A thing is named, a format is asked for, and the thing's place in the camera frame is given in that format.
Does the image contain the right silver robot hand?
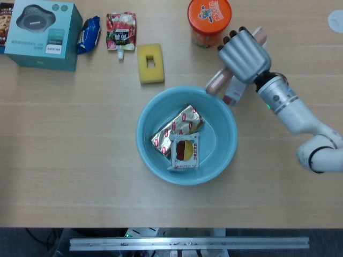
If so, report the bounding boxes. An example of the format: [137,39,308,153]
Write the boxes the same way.
[217,26,271,85]

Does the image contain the long pink plastic case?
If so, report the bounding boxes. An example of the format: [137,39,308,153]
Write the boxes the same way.
[205,26,269,96]

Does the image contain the floral pink tissue carton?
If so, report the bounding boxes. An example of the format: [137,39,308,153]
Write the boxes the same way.
[223,76,246,107]

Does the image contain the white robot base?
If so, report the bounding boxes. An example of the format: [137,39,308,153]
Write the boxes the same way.
[124,227,227,239]

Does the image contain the light blue plastic bowl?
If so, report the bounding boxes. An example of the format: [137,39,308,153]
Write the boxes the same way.
[136,85,238,186]

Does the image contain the orange instant noodle cup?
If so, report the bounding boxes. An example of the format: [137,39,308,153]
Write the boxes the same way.
[187,0,232,49]

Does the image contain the white round table grommet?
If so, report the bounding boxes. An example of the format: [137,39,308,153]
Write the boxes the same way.
[327,9,343,34]

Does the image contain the gold foil snack packet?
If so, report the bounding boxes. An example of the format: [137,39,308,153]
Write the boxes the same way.
[149,104,205,156]

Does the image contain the yellow sponge with hole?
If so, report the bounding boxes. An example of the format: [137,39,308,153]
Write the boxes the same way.
[137,43,165,85]

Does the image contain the white red yellow snack packet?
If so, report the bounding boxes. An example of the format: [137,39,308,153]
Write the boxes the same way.
[167,132,202,172]

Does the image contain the red drink pouch with spout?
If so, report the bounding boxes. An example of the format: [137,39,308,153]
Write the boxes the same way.
[106,12,137,60]

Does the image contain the blue cookie packet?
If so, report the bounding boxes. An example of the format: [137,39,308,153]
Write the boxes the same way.
[77,16,101,55]

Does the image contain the teal speaker retail box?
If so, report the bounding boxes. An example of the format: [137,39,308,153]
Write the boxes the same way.
[4,0,83,72]

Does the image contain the chocolate cookie box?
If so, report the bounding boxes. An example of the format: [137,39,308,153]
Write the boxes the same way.
[0,2,14,54]

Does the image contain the aluminium profile rail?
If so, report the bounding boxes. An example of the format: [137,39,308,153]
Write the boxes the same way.
[69,237,310,252]

